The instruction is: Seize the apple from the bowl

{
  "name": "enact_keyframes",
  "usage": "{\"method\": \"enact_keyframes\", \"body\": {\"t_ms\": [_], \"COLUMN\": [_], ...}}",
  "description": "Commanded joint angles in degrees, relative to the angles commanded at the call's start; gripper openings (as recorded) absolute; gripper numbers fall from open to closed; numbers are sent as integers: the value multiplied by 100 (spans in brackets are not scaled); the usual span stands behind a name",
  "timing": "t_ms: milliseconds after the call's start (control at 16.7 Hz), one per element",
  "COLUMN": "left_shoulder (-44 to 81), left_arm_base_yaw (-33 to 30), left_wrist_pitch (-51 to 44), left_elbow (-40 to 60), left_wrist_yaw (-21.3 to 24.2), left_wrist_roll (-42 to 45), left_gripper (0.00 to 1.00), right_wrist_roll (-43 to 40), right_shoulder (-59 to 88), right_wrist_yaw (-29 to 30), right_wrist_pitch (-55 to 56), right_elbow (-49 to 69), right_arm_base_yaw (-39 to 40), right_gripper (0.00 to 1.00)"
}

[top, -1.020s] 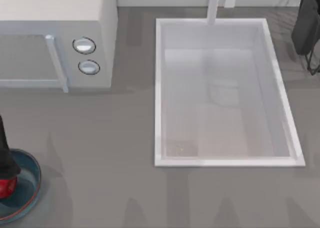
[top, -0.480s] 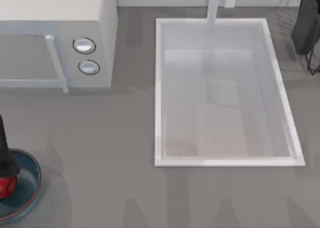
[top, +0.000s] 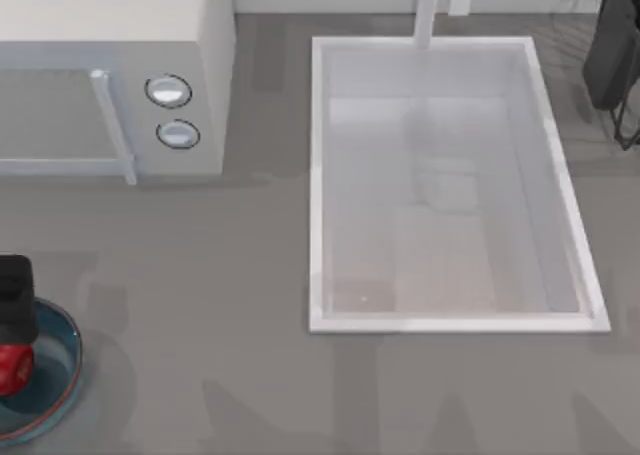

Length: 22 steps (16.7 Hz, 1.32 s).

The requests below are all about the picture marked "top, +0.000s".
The white sink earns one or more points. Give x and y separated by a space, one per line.
450 255

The small round microwave knob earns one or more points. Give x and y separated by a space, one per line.
178 134

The large round microwave knob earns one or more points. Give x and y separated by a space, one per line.
168 91

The pale microwave oven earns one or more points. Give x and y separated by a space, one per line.
210 20

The tall white tap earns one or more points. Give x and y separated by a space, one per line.
426 10

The grey microwave door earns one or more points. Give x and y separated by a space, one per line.
50 115

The blue plate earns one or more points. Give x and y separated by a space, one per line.
52 375

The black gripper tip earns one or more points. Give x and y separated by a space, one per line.
15 300

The red apple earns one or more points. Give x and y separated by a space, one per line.
12 370

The white wall socket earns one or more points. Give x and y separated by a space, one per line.
460 2

